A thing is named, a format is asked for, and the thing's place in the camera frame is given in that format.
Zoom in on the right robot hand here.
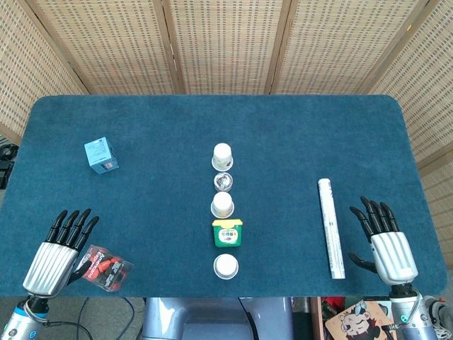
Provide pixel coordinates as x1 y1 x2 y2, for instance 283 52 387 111
348 195 419 284

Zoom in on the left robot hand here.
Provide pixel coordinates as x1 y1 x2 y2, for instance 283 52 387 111
22 208 101 298

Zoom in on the white cup with blue flower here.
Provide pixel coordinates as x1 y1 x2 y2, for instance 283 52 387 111
213 254 238 281
210 191 235 218

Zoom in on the white cup with green leaves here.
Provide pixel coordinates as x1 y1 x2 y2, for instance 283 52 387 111
211 142 235 171

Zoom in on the clear package with red items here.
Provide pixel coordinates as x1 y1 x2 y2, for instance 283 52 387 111
72 244 134 293

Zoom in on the white rolled paper tube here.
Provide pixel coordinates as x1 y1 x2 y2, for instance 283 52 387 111
317 178 346 281

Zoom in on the cartoon printed cardboard box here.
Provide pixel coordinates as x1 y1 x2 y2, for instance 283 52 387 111
324 299 396 340

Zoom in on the black equipment on floor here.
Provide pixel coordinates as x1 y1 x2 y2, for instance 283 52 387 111
0 142 19 189

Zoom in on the light blue cardboard box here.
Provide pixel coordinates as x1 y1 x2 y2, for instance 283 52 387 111
84 136 120 175

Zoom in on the green tub with yellow lid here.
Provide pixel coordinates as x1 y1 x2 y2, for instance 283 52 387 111
211 218 244 247

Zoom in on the grey robot torso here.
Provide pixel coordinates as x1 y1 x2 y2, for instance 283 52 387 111
141 296 294 340

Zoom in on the woven bamboo folding screen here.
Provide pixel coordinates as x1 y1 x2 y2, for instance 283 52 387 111
0 0 453 284

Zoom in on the black floor cable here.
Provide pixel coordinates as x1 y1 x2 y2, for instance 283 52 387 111
47 296 147 340

